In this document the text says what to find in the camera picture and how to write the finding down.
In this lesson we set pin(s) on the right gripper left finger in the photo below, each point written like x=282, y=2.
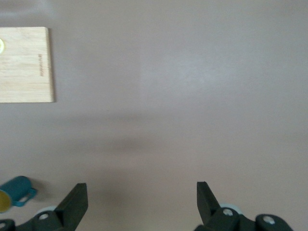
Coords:
x=72, y=207

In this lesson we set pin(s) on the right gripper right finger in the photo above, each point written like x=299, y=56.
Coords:
x=209, y=211

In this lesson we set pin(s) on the teal cup yellow inside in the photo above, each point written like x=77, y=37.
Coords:
x=18, y=190

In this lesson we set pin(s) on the brown table mat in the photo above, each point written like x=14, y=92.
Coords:
x=168, y=84

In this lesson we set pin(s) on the wooden cutting board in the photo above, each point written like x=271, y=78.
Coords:
x=24, y=67

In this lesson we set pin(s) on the lemon slice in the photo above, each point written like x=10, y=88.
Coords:
x=1, y=45

